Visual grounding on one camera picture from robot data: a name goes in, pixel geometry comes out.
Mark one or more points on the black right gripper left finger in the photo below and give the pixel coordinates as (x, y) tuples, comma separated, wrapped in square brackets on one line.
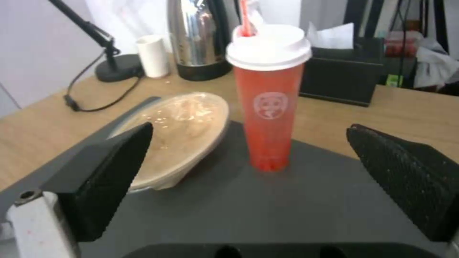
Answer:
[(104, 185)]

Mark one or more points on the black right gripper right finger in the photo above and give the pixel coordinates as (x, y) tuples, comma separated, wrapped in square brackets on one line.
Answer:
[(405, 180)]

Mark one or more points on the oval takeout bowl clear lid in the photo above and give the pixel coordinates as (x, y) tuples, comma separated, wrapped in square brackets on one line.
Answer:
[(183, 134)]

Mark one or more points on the white crumpled cloth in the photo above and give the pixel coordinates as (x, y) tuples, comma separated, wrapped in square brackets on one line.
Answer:
[(437, 67)]

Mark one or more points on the black tissue box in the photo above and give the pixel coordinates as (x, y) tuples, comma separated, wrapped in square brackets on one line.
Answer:
[(340, 78)]

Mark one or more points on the black desk lamp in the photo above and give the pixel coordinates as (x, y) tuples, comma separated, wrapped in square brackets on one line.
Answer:
[(107, 61)]

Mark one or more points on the red container on shelf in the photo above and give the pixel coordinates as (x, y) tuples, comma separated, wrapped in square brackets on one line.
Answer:
[(402, 43)]

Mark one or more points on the small white cylinder cup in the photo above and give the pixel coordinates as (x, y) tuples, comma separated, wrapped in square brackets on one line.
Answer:
[(153, 56)]

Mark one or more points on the red drink cup white lid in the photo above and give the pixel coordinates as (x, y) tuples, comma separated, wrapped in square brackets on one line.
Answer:
[(268, 107)]

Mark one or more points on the white tissue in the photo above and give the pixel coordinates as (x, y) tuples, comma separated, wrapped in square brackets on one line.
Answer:
[(331, 35)]

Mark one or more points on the steel electric kettle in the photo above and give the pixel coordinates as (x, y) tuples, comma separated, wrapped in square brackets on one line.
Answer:
[(201, 40)]

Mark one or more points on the red striped drinking straw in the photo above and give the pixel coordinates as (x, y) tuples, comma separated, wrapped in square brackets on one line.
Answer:
[(246, 20)]

